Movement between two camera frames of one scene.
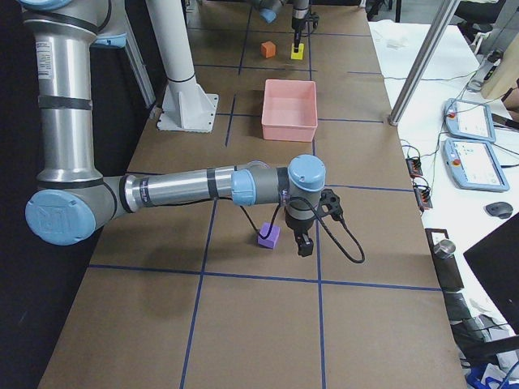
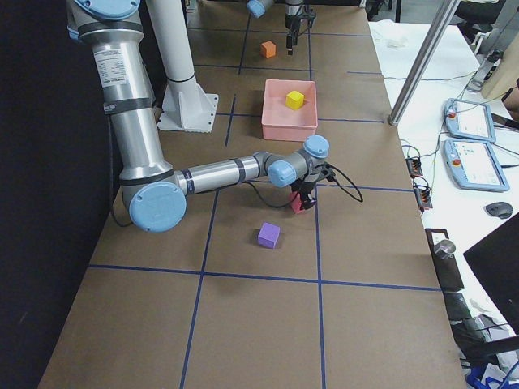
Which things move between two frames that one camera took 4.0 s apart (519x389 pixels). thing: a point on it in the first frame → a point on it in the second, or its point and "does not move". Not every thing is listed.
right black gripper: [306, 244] → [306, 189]
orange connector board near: [422, 197] does not move
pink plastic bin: [289, 110] does not move
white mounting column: [186, 105] does not move
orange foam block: [268, 49] does not move
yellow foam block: [299, 55] → [294, 100]
